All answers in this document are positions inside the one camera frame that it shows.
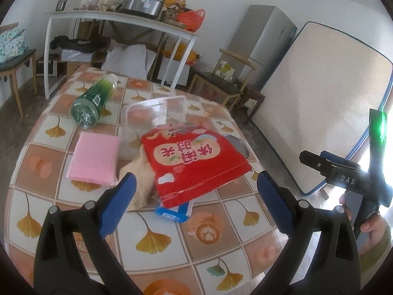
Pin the dark wooden stool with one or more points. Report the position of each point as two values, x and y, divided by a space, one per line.
251 98

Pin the blue and white box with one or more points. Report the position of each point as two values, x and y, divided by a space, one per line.
173 213

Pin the wooden chair with dark seat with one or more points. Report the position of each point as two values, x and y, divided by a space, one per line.
17 64

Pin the orange plastic bag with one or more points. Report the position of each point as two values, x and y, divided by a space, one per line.
192 20

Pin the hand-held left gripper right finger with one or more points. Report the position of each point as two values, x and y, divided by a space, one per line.
274 202

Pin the black bag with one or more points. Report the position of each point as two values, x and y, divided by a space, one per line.
76 43

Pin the grey refrigerator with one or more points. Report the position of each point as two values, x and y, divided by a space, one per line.
264 43

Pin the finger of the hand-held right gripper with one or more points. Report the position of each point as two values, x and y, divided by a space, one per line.
313 161
340 159

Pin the red snack packet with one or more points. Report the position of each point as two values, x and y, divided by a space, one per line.
193 166

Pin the white sack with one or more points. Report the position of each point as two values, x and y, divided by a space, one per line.
129 58

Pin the white long table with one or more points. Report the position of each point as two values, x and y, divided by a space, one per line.
122 18

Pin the green plastic bottle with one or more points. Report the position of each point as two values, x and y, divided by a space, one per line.
92 101

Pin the beige plush toy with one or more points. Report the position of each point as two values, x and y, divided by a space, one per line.
141 178

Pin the yellow plastic bag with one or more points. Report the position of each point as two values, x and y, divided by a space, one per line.
185 52

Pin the steel rice cooker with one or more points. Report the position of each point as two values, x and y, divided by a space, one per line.
141 3

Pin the wooden armchair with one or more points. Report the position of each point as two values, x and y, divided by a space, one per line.
221 83

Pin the glass bowl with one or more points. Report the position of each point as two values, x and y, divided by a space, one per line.
87 1

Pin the person's right hand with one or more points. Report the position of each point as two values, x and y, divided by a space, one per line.
373 224

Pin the white mattress with blue edge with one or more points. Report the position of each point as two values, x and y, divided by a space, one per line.
322 104

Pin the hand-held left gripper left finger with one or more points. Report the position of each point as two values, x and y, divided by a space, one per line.
118 202

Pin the pink sponge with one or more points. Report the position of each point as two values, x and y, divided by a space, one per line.
93 158

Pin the patterned tablecloth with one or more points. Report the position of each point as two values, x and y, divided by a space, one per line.
92 236

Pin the white and green bag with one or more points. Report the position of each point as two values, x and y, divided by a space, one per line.
225 70

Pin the floral cushion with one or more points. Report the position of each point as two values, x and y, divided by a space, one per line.
10 44

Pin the clear plastic container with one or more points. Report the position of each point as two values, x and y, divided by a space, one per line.
150 113

